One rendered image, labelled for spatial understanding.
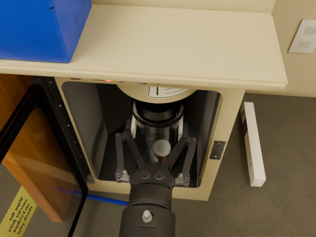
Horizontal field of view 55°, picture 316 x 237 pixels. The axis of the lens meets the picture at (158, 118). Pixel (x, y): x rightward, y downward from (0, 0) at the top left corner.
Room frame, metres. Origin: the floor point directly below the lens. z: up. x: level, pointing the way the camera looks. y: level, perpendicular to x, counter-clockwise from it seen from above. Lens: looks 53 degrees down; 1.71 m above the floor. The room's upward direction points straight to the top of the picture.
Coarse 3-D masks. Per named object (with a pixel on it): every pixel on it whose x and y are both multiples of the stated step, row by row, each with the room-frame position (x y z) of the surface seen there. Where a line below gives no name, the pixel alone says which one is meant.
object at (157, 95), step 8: (120, 88) 0.36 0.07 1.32; (128, 88) 0.35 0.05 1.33; (136, 88) 0.35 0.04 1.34; (144, 88) 0.34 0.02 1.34; (152, 88) 0.34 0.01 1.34; (160, 88) 0.34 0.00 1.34; (168, 88) 0.34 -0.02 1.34; (176, 88) 0.34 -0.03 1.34; (136, 96) 0.34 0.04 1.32; (144, 96) 0.34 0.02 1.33; (152, 96) 0.34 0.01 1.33; (160, 96) 0.34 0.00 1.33; (168, 96) 0.34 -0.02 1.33; (176, 96) 0.34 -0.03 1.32; (184, 96) 0.34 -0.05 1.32
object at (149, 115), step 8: (136, 104) 0.38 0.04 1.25; (144, 104) 0.37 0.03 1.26; (152, 104) 0.37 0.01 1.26; (160, 104) 0.37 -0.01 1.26; (168, 104) 0.37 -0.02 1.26; (176, 104) 0.38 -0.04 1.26; (144, 112) 0.36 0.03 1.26; (152, 112) 0.35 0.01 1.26; (160, 112) 0.35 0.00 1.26; (168, 112) 0.36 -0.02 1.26; (176, 112) 0.36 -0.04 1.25
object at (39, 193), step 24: (24, 96) 0.28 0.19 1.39; (24, 144) 0.23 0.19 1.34; (48, 144) 0.27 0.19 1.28; (0, 168) 0.18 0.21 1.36; (24, 168) 0.21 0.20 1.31; (48, 168) 0.25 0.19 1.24; (0, 192) 0.16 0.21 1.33; (24, 192) 0.19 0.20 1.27; (48, 192) 0.22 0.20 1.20; (72, 192) 0.27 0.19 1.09; (0, 216) 0.14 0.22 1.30; (24, 216) 0.16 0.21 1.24; (48, 216) 0.19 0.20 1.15; (72, 216) 0.23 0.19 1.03
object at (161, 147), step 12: (132, 108) 0.38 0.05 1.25; (180, 108) 0.38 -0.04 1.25; (144, 120) 0.34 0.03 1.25; (156, 120) 0.34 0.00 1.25; (168, 120) 0.34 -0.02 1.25; (144, 132) 0.35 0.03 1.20; (156, 132) 0.34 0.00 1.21; (168, 132) 0.35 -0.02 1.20; (144, 144) 0.35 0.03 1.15; (156, 144) 0.34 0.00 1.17; (168, 144) 0.35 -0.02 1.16; (144, 156) 0.35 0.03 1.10; (156, 156) 0.34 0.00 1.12
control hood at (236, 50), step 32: (96, 32) 0.27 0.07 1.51; (128, 32) 0.27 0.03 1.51; (160, 32) 0.27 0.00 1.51; (192, 32) 0.27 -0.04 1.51; (224, 32) 0.27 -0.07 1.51; (256, 32) 0.27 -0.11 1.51; (0, 64) 0.22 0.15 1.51; (32, 64) 0.22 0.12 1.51; (64, 64) 0.22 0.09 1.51; (96, 64) 0.22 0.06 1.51; (128, 64) 0.22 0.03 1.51; (160, 64) 0.22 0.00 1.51; (192, 64) 0.22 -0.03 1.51; (224, 64) 0.22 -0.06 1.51; (256, 64) 0.22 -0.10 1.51
